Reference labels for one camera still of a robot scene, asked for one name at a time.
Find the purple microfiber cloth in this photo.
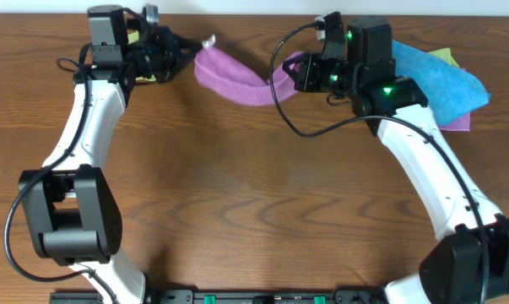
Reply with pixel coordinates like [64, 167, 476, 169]
[193, 34, 308, 107]

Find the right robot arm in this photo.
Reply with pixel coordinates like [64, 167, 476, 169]
[282, 12, 509, 303]

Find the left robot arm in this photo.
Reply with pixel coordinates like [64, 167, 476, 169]
[14, 4, 202, 303]

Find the folded light green cloth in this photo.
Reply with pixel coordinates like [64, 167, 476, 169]
[127, 31, 156, 84]

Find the green cloth with label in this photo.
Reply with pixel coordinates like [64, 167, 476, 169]
[429, 47, 460, 68]

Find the blue microfiber cloth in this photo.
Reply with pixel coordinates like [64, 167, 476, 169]
[393, 41, 490, 127]

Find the right black cable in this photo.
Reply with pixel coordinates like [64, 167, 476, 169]
[268, 22, 491, 304]

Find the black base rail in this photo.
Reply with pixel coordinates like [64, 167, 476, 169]
[49, 287, 390, 304]

